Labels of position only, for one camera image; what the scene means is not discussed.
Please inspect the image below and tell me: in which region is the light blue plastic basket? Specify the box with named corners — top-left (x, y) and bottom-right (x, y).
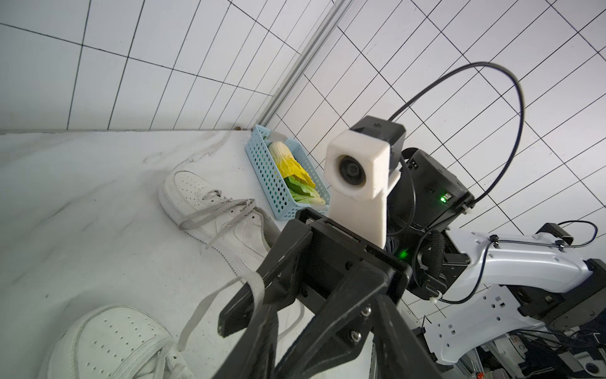
top-left (245, 125), bottom-right (331, 221)

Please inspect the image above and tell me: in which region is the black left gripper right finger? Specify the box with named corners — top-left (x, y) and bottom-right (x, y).
top-left (371, 295), bottom-right (441, 379)

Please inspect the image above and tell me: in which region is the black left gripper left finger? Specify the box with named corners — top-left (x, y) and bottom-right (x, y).
top-left (213, 305), bottom-right (279, 378)

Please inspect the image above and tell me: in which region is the white sneaker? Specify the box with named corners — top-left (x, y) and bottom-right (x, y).
top-left (159, 171), bottom-right (280, 276)
top-left (37, 272), bottom-right (306, 379)

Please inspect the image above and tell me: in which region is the green lettuce toy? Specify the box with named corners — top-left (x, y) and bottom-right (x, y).
top-left (284, 176), bottom-right (326, 205)

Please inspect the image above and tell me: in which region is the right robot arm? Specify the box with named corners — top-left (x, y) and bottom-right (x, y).
top-left (218, 142), bottom-right (605, 378)

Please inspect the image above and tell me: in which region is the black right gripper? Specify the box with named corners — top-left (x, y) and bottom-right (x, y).
top-left (218, 208), bottom-right (412, 378)

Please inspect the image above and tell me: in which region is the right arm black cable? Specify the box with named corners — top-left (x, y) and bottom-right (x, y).
top-left (387, 61), bottom-right (598, 305)

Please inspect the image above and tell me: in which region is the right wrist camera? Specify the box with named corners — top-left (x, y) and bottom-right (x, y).
top-left (324, 116), bottom-right (406, 248)

